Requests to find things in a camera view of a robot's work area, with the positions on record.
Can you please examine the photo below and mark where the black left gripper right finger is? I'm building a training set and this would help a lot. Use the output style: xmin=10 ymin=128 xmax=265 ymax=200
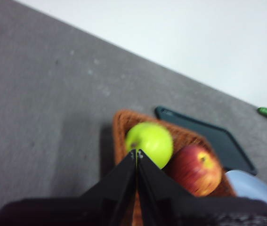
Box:
xmin=137 ymin=148 xmax=267 ymax=226

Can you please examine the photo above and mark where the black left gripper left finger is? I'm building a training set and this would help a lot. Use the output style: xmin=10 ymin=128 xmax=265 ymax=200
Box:
xmin=0 ymin=149 xmax=138 ymax=226

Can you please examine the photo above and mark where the dark flat tray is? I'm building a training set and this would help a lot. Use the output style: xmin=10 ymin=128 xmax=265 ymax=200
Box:
xmin=154 ymin=105 xmax=258 ymax=176

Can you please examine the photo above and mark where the green apple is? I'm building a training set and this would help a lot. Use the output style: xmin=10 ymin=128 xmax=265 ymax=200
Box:
xmin=125 ymin=121 xmax=174 ymax=170

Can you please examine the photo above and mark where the brown wicker basket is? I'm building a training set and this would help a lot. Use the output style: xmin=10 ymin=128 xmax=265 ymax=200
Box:
xmin=113 ymin=109 xmax=237 ymax=226

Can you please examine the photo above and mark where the red apple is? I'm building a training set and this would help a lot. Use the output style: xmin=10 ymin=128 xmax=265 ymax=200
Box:
xmin=168 ymin=145 xmax=223 ymax=197

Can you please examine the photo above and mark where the blue plate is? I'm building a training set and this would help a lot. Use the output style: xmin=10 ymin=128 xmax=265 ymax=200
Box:
xmin=225 ymin=169 xmax=267 ymax=212

